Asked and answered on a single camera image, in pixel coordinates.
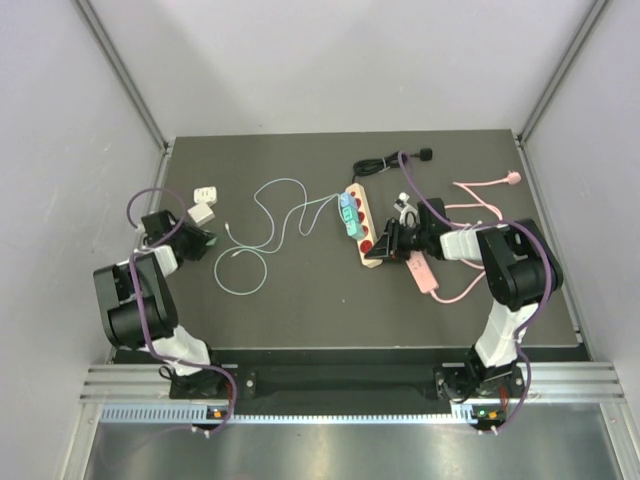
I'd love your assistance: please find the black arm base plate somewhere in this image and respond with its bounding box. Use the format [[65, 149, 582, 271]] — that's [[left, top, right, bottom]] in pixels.
[[169, 363, 531, 406]]

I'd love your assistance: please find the black power cord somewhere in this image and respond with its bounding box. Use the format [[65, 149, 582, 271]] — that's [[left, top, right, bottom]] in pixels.
[[351, 147, 434, 184]]

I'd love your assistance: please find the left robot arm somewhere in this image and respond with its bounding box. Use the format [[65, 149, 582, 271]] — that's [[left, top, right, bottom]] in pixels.
[[93, 210, 234, 400]]

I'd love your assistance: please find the white square adapter plug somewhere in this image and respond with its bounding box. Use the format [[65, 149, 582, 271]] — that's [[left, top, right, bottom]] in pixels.
[[193, 186, 218, 206]]

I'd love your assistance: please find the white cube charger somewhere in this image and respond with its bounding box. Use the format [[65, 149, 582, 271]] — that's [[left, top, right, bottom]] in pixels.
[[187, 203, 215, 227]]

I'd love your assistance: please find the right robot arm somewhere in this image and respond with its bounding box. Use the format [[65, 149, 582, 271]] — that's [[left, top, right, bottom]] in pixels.
[[364, 198, 564, 403]]

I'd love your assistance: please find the beige red power strip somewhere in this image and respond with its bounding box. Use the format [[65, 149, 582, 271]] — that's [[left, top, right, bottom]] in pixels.
[[345, 183, 382, 268]]

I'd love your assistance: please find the light blue usb cable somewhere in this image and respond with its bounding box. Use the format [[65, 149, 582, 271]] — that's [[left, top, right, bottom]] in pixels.
[[223, 177, 346, 251]]

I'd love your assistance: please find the teal usb charger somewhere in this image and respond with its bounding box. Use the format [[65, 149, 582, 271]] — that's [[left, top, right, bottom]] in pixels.
[[345, 220, 366, 241]]

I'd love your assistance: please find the mint green usb cable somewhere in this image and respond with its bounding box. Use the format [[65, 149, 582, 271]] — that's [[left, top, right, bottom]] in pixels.
[[213, 195, 346, 296]]

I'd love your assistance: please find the blue usb charger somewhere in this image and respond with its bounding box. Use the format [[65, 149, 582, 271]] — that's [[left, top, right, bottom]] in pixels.
[[339, 192, 357, 208]]

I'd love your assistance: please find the pink power strip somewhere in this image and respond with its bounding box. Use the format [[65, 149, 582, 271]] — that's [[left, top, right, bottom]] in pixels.
[[406, 251, 439, 294]]

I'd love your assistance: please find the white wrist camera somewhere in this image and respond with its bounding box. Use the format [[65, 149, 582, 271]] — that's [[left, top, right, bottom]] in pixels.
[[135, 223, 146, 238], [394, 192, 417, 223]]

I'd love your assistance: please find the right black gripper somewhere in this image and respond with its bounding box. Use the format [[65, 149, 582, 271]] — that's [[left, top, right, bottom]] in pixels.
[[366, 218, 430, 263]]

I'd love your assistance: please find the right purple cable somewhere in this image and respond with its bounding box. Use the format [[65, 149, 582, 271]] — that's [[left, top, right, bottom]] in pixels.
[[396, 151, 553, 434]]

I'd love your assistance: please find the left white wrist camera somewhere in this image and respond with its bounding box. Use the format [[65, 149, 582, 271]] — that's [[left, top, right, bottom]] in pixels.
[[135, 223, 146, 238]]

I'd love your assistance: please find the pink power cord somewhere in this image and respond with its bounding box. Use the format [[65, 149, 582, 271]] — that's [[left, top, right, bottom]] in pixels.
[[429, 169, 522, 305]]

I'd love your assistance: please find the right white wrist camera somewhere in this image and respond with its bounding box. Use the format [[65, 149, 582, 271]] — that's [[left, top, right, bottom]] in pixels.
[[394, 192, 417, 223]]

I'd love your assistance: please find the turquoise usb charger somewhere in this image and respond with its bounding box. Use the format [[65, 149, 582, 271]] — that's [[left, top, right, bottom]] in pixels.
[[340, 205, 360, 224]]

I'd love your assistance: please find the grey slotted cable duct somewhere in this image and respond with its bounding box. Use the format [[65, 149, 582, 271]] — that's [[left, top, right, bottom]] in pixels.
[[99, 398, 516, 426]]

